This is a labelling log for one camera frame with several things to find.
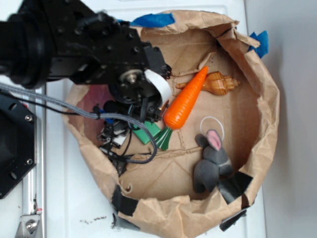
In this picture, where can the brown paper bag basin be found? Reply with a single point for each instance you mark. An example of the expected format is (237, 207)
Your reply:
(248, 118)

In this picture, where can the blue tape top strip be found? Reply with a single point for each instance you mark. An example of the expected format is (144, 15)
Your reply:
(153, 20)

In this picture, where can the brown spiral seashell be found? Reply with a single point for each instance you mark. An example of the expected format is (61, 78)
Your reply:
(215, 83)

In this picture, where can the green rectangular block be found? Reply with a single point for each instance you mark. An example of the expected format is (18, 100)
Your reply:
(153, 129)

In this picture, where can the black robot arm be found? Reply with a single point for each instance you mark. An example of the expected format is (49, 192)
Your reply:
(49, 40)

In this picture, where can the black tape bottom left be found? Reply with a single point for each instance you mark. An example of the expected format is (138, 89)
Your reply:
(122, 203)

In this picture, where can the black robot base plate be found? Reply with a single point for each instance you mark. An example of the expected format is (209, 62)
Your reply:
(17, 142)

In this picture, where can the blue tape right strip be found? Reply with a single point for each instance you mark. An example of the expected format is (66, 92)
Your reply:
(263, 48)

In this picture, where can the black tape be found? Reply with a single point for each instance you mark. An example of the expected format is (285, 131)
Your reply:
(122, 203)
(228, 222)
(120, 166)
(235, 186)

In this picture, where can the black tape inner left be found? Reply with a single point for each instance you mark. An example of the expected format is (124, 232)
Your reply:
(120, 166)

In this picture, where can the orange plastic toy carrot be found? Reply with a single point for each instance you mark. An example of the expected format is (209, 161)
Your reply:
(180, 109)

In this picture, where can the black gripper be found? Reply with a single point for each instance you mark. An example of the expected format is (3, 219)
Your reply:
(138, 97)

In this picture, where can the blue tape strip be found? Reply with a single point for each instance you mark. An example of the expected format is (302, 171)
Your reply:
(263, 48)
(153, 20)

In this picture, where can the metal corner bracket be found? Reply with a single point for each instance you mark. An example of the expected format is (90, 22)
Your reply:
(29, 226)

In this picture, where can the white plastic tray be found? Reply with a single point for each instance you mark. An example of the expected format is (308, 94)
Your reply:
(75, 207)

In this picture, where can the black tape inner right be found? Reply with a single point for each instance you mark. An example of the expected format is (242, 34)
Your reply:
(235, 186)

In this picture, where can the grey plush bunny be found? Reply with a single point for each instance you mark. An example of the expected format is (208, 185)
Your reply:
(215, 162)

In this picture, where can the aluminium extrusion rail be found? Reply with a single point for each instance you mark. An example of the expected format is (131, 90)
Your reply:
(33, 186)

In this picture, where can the black tape bottom right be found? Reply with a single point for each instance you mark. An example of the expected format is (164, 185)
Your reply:
(228, 222)

